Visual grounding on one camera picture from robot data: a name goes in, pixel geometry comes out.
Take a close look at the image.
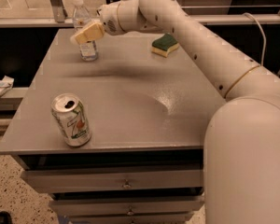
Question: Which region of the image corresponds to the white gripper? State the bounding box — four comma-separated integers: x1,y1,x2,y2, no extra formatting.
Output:
70,3,121,45

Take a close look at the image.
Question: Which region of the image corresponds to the clear plastic water bottle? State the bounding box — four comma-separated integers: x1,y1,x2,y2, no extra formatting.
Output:
72,0,98,62

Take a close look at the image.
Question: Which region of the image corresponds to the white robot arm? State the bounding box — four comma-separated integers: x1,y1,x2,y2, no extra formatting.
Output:
71,0,280,224

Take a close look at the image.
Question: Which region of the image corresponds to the green yellow sponge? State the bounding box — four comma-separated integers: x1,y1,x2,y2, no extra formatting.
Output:
151,34,179,58

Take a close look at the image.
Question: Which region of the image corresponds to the green white soda can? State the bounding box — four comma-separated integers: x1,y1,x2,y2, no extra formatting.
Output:
51,93,91,147

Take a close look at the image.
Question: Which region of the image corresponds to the grey drawer cabinet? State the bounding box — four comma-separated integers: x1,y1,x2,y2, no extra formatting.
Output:
0,27,227,224

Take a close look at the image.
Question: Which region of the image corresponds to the folded white cloth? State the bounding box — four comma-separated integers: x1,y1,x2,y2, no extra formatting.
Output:
0,76,14,97

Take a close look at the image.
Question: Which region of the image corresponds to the top grey drawer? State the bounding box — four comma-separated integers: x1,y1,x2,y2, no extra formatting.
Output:
21,170,203,193

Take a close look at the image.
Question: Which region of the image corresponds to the grey drawer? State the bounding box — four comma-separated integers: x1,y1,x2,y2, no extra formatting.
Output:
49,196,203,217
69,213,193,224
21,170,203,193

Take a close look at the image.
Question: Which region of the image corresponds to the middle grey drawer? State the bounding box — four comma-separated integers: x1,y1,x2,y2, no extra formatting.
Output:
49,196,203,217

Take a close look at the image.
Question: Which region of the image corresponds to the bottom grey drawer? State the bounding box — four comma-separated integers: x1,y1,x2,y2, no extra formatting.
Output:
69,213,193,224

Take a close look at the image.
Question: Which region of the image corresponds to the black shoe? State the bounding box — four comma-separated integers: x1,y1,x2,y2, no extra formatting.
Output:
0,211,13,224

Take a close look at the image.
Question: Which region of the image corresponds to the metal railing frame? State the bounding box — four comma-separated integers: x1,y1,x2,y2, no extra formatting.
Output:
0,0,280,27

